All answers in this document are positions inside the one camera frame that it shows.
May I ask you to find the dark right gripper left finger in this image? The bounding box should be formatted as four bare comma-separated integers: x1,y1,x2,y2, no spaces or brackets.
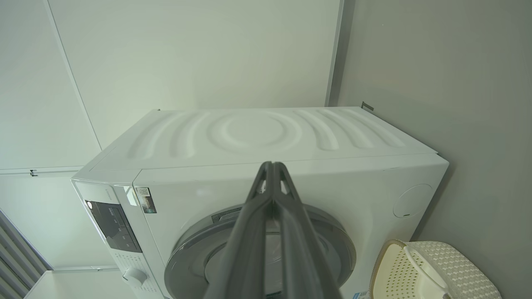
204,161,276,299

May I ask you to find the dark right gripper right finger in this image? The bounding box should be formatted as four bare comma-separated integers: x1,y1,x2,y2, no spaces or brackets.
273,162,343,299

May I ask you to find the washing machine glass door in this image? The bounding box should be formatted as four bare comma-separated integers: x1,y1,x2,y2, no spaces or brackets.
164,203,357,299

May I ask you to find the white front-load washing machine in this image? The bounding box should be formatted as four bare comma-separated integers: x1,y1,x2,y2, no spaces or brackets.
71,107,449,299

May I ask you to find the black QR label sticker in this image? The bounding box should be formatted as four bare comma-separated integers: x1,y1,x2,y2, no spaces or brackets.
135,187,157,214

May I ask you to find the cream perforated laundry basket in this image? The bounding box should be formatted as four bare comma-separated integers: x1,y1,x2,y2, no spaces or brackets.
369,240,501,299

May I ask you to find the grey slatted panel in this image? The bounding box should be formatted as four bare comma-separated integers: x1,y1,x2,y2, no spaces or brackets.
0,210,52,299

